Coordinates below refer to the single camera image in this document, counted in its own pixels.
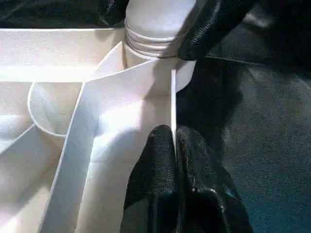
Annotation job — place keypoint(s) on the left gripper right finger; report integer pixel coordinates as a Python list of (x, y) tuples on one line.
[(204, 194)]

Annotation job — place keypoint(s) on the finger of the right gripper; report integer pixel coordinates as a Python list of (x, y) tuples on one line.
[(209, 26)]

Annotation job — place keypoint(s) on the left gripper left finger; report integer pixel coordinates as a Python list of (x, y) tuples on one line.
[(153, 189)]

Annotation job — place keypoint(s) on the white plastic table leg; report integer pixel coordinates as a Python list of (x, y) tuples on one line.
[(155, 22)]

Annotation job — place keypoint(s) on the white plastic table top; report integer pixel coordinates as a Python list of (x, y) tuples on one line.
[(73, 145)]

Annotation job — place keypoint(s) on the black mat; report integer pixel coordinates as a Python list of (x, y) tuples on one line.
[(262, 145)]

